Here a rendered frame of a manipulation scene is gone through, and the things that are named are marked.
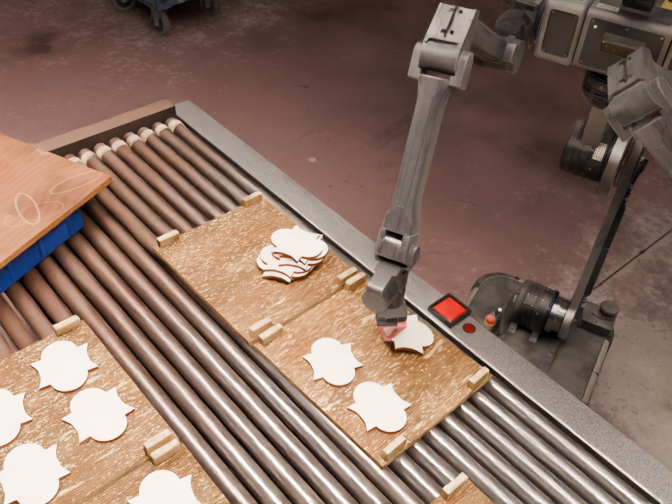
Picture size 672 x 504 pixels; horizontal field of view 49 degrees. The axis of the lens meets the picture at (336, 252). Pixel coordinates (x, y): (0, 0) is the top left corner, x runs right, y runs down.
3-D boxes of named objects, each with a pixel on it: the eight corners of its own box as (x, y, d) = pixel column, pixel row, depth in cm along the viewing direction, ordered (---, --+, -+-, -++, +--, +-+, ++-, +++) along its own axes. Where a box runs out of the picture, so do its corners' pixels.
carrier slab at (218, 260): (261, 200, 208) (261, 195, 207) (360, 280, 186) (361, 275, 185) (153, 252, 190) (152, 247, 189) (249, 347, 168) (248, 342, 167)
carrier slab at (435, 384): (363, 280, 186) (363, 275, 185) (491, 379, 165) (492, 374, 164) (253, 349, 168) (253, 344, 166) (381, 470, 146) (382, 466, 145)
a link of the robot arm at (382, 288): (421, 242, 148) (382, 229, 151) (396, 276, 141) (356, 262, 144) (417, 285, 156) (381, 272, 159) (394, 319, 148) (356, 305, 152)
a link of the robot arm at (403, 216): (476, 53, 139) (424, 42, 143) (468, 51, 134) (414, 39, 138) (421, 265, 151) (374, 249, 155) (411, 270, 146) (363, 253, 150)
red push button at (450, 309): (448, 300, 183) (449, 296, 182) (466, 314, 180) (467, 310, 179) (431, 311, 180) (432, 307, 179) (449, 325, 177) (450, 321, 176)
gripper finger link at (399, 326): (373, 348, 163) (377, 320, 156) (370, 323, 168) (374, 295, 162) (403, 348, 163) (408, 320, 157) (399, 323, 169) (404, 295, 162)
